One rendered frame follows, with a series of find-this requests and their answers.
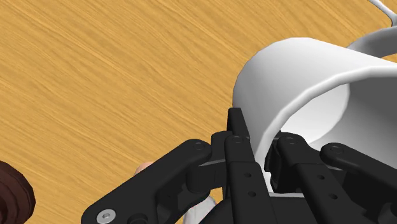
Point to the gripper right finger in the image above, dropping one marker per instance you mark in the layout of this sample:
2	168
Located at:
313	167

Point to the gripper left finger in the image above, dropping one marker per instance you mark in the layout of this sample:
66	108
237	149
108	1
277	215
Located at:
173	173

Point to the white mug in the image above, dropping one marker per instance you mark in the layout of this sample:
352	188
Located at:
279	80

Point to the white and pink object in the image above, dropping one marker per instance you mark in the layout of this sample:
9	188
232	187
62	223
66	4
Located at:
200	212

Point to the dark brown round object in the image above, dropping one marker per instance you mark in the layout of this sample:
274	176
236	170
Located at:
14	195

